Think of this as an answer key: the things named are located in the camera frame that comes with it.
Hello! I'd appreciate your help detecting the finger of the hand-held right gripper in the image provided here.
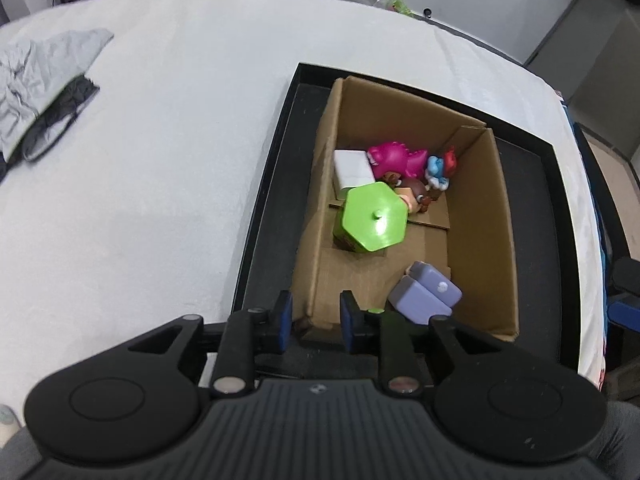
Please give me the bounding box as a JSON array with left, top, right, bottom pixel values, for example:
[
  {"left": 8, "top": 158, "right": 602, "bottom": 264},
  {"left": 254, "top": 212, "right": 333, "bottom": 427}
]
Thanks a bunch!
[
  {"left": 610, "top": 300, "right": 640, "bottom": 334},
  {"left": 611, "top": 257, "right": 640, "bottom": 292}
]

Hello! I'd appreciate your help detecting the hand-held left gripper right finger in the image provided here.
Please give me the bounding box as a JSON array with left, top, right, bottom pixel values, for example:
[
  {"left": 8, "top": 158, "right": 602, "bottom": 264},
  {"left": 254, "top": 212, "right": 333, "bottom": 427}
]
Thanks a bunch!
[{"left": 340, "top": 291, "right": 511, "bottom": 395}]

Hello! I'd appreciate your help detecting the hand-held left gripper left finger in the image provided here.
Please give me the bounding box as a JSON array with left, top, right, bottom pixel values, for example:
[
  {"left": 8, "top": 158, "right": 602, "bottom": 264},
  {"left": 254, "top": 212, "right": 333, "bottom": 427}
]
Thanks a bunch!
[{"left": 127, "top": 290, "right": 293, "bottom": 396}]

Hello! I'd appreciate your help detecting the purple toy block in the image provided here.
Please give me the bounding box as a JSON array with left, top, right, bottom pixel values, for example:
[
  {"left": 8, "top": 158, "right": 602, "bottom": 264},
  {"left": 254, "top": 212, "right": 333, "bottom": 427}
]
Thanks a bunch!
[{"left": 389, "top": 261, "right": 462, "bottom": 325}]

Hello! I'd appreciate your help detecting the black tray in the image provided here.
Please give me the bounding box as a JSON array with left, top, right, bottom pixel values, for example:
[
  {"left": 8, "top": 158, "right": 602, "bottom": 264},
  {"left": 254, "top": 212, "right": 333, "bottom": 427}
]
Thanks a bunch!
[{"left": 231, "top": 62, "right": 581, "bottom": 376}]

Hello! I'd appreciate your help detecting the green hexagonal box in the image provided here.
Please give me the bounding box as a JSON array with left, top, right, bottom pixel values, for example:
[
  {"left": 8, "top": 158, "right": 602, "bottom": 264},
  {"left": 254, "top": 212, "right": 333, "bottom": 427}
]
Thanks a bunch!
[{"left": 332, "top": 181, "right": 408, "bottom": 254}]

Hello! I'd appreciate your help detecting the brown haired doll figurine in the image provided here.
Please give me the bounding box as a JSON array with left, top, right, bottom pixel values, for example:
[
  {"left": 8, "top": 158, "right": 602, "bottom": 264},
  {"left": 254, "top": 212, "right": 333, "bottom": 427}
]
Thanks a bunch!
[{"left": 382, "top": 170, "right": 441, "bottom": 216}]

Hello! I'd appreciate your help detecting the brown cardboard box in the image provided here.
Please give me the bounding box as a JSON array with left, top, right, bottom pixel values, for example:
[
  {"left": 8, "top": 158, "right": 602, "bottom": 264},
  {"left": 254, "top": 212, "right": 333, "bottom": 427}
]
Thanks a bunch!
[{"left": 295, "top": 76, "right": 520, "bottom": 343}]

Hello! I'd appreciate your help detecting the white charger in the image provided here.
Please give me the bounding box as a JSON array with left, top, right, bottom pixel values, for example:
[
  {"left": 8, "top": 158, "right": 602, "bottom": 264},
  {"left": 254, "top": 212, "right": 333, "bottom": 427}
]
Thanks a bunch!
[{"left": 333, "top": 150, "right": 376, "bottom": 191}]

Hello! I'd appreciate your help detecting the pink dinosaur toy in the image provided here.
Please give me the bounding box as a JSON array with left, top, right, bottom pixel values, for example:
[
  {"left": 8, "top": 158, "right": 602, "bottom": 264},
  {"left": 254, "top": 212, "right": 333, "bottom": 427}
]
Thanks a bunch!
[{"left": 366, "top": 141, "right": 428, "bottom": 181}]

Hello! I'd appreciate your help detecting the blue red figurine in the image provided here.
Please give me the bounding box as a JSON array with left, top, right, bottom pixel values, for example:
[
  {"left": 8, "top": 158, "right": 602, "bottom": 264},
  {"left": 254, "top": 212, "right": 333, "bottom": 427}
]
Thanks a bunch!
[{"left": 425, "top": 146, "right": 458, "bottom": 192}]

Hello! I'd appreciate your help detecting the black garment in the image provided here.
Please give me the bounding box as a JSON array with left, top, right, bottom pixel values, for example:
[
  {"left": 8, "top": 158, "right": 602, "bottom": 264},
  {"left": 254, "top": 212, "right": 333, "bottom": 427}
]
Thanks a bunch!
[{"left": 0, "top": 76, "right": 100, "bottom": 176}]

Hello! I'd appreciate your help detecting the grey garment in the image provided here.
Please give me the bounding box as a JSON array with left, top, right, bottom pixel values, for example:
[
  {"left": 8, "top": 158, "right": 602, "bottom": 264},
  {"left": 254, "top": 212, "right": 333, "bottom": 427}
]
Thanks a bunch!
[{"left": 0, "top": 28, "right": 115, "bottom": 156}]

